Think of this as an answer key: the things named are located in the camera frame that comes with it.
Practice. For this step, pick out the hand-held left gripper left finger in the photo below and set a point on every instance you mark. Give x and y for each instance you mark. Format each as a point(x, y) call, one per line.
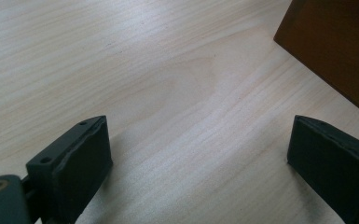
point(74, 174)

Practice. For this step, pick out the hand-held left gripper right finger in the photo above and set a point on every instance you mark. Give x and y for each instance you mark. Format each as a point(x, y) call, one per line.
point(332, 165)

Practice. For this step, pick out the brown box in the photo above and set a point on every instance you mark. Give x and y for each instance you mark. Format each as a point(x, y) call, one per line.
point(338, 46)

